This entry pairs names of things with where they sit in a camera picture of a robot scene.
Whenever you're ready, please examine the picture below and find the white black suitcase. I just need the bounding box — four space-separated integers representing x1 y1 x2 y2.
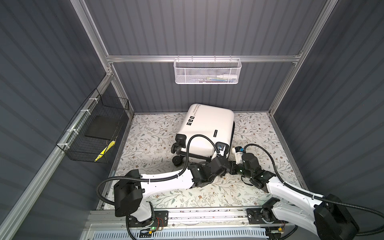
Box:
171 104 235 167

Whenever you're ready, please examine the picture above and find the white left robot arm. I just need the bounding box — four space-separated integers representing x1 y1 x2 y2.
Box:
96 134 231 226

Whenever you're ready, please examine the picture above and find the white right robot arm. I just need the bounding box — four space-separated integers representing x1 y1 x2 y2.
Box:
232 147 384 240

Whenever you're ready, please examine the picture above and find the yellow black striped tape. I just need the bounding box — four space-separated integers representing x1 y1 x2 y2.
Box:
94 141 116 162

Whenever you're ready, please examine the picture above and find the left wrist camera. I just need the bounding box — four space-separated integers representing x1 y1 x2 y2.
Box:
214 142 230 159

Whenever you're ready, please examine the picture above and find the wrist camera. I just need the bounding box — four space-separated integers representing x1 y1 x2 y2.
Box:
232 146 261 170
214 142 230 159

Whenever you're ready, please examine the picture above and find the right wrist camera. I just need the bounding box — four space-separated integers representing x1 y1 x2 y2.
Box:
232 146 261 170

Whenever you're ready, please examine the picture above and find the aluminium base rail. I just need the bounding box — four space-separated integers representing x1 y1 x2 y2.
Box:
85 202 317 233

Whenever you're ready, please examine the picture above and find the white perforated cable duct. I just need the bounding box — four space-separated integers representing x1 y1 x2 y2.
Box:
89 227 269 240

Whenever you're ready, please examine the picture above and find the white wire mesh basket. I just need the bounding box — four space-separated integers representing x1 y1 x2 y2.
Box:
173 57 242 85

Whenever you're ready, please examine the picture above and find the black wire mesh basket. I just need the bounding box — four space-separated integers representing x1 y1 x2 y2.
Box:
57 90 130 164

